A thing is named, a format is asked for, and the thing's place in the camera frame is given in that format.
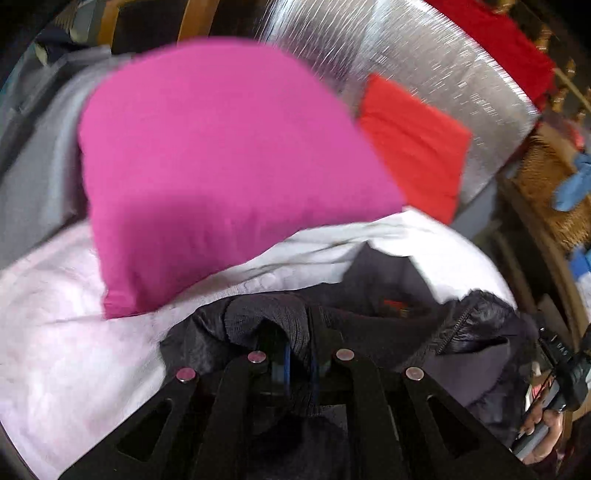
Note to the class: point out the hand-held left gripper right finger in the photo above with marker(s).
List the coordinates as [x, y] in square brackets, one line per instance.
[323, 369]

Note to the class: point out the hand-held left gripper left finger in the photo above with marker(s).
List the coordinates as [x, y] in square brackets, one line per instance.
[277, 364]

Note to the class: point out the black puffer jacket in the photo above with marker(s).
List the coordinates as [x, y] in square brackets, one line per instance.
[378, 323]

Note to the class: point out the person's right hand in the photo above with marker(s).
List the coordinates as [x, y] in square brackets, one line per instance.
[551, 431]

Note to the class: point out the wooden table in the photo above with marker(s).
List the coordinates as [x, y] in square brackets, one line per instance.
[554, 272]

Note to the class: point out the blue cloth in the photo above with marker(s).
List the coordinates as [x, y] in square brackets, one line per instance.
[572, 189]

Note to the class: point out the wicker basket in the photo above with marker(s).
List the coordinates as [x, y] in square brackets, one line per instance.
[540, 184]

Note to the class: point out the pink pillow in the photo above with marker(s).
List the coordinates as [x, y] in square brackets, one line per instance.
[207, 175]

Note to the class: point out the red pillow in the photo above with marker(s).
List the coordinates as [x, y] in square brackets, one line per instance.
[415, 147]

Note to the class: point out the wooden stair railing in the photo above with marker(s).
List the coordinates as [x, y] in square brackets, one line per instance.
[563, 97]

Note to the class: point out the grey garment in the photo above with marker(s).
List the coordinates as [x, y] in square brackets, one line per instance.
[37, 175]

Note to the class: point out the silver foil insulation mat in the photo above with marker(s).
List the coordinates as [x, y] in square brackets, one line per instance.
[415, 50]

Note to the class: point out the red blanket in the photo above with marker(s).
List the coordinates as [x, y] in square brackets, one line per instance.
[498, 37]

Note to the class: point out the curved wooden column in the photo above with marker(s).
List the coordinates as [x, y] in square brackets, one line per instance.
[198, 11]

